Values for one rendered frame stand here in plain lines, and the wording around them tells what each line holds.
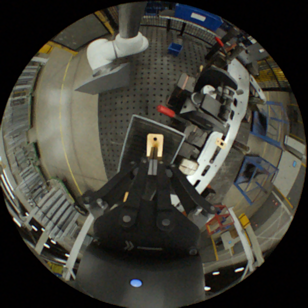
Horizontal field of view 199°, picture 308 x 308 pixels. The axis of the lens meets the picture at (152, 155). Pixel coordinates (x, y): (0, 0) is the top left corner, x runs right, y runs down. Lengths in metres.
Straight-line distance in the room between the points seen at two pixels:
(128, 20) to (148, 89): 0.54
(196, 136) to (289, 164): 8.01
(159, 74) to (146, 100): 0.24
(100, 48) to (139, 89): 0.45
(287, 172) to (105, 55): 8.55
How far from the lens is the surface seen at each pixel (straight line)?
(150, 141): 0.22
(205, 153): 0.47
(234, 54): 0.58
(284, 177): 8.22
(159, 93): 0.71
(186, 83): 0.35
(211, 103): 0.27
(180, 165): 0.36
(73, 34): 2.87
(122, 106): 0.74
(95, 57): 0.69
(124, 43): 0.64
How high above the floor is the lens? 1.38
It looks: 67 degrees down
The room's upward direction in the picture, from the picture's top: 172 degrees counter-clockwise
